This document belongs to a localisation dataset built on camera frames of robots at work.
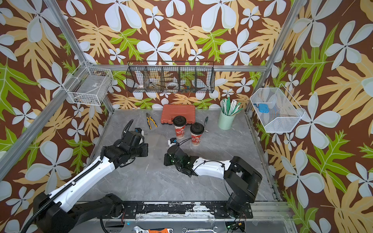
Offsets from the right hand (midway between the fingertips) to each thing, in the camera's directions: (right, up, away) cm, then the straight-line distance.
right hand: (162, 155), depth 84 cm
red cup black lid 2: (+20, +15, +2) cm, 25 cm away
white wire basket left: (-44, +42, +2) cm, 61 cm away
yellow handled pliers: (-16, +24, +31) cm, 42 cm away
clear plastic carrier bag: (-4, +6, +3) cm, 8 cm away
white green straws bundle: (+45, +29, +17) cm, 57 cm away
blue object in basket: (+61, +28, +2) cm, 67 cm away
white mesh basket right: (+67, +26, -2) cm, 72 cm away
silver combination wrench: (+14, -33, -15) cm, 39 cm away
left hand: (-8, +6, -3) cm, 10 cm away
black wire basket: (+4, +51, +13) cm, 52 cm away
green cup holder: (+43, +20, +20) cm, 52 cm away
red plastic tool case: (0, +29, +35) cm, 45 cm away
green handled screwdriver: (+29, +21, +27) cm, 45 cm away
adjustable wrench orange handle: (-9, -32, -15) cm, 37 cm away
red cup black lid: (+10, +20, +7) cm, 23 cm away
